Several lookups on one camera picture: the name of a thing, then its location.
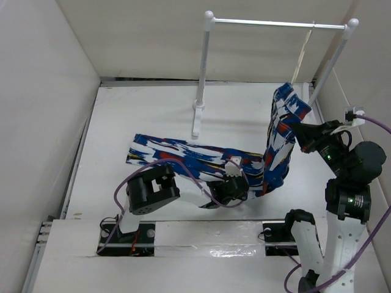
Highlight beige wooden clothes hanger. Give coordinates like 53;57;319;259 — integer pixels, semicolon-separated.
290;22;315;85

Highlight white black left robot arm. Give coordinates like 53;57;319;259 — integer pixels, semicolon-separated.
113;162;249;244

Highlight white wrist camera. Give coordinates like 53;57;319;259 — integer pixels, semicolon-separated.
331;106;365;134
224;156;243;177

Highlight purple camera cable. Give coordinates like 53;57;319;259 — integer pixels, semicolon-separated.
283;113;391;293
97;158;249;254

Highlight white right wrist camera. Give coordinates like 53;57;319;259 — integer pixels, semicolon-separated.
331;106;365;134

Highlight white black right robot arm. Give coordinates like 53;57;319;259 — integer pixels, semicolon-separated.
282;120;387;292

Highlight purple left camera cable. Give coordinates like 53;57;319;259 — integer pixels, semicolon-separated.
97;158;249;254

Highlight white metal clothes rack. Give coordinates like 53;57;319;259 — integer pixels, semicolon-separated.
192;10;359;138

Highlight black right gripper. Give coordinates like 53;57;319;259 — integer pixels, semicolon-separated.
291;118;349;178

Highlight blue white red patterned trousers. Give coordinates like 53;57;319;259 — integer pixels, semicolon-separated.
126;82;311;197

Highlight black base rail with tape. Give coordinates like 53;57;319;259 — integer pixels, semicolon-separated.
97;220;298;258

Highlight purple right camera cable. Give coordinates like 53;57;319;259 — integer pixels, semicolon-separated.
283;113;391;293

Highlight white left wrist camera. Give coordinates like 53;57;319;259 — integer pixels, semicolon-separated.
224;156;243;177

